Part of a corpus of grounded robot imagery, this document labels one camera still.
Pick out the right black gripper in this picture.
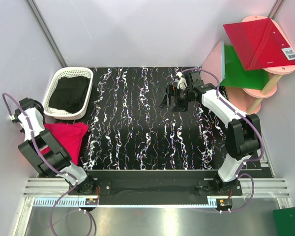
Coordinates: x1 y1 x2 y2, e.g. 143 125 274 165
158 85 192 113

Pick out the magenta pink towel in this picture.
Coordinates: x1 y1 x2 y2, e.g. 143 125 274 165
45 122 89 165

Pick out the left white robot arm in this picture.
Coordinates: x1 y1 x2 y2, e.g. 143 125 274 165
13 97 96 195

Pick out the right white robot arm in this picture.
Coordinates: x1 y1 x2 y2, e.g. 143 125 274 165
159 68 265 195

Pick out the pink board with teal edge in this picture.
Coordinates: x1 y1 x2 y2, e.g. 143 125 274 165
201 41 225 86

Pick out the green plastic sheet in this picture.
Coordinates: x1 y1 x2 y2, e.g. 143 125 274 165
220 45 269 90

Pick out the pink wooden tiered shelf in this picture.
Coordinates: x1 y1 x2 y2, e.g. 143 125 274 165
222 15 295 114

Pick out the red plastic sheet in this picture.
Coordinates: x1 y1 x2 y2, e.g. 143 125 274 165
223 18 295 70

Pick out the black towel in basket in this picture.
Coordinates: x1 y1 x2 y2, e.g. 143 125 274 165
49 76 90 114

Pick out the white plastic laundry basket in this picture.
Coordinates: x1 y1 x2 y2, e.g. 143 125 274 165
43 67 93 120

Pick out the dark green board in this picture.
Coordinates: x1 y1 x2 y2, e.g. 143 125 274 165
273 207 295 236

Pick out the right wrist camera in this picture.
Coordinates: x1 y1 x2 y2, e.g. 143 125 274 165
177 72 187 90

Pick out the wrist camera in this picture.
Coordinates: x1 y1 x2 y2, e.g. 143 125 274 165
177 72 187 90
9 112 21 123

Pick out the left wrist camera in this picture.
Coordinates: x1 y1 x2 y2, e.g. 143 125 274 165
9 112 21 123

